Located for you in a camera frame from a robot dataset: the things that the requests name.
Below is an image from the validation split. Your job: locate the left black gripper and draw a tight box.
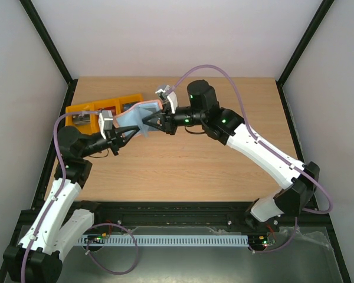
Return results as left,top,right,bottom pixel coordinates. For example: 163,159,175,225
80,122,141,158

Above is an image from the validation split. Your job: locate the tan leather card holder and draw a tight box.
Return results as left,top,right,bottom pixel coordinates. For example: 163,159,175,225
113,100,162,137

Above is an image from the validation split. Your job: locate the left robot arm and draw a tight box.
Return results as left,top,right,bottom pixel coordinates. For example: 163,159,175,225
3,124,139,282

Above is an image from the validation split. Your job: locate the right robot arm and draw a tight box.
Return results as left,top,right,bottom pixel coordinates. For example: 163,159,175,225
142,80,320,231

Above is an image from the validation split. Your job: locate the red card stack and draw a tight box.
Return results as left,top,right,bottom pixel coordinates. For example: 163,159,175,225
100,107,116,116

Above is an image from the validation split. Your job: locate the blue card stack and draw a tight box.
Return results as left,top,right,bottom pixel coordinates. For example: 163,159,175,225
122,102,136,111

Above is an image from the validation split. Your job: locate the black card stack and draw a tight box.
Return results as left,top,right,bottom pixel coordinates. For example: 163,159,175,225
72,114,90,127

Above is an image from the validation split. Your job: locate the right yellow bin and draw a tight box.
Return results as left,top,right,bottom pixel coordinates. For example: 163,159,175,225
118,93,143,113

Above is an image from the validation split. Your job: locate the yellow bin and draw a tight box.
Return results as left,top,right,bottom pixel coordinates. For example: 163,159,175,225
65,102,100,134
118,93,143,113
90,98,122,133

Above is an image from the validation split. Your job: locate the middle yellow bin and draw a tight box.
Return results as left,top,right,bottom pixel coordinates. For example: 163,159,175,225
90,98,122,133

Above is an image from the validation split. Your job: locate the left yellow bin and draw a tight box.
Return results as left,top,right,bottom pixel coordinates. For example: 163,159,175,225
65,102,100,134

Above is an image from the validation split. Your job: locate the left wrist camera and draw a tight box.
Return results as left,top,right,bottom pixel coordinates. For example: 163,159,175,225
98,111,114,140

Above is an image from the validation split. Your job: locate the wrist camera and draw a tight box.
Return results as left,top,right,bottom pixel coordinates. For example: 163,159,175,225
155,84,178,114
98,111,114,140

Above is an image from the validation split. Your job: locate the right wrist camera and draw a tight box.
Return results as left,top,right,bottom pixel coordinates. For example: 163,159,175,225
155,84,178,114

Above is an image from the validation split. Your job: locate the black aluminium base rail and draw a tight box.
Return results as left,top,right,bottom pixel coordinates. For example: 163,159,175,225
16,201,334,233

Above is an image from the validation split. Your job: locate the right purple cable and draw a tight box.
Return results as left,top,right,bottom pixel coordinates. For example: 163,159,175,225
168,64,335,255

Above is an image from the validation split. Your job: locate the white slotted cable duct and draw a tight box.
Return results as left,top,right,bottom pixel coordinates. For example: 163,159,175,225
75,235,248,247

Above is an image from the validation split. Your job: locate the left black frame post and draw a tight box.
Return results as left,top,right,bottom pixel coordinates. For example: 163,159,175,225
19,0,74,85

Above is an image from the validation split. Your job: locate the black frame post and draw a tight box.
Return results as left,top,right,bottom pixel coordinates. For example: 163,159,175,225
19,0,74,85
276,0,336,86

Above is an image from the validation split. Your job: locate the right black frame post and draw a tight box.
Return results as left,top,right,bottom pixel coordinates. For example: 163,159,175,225
276,0,336,86

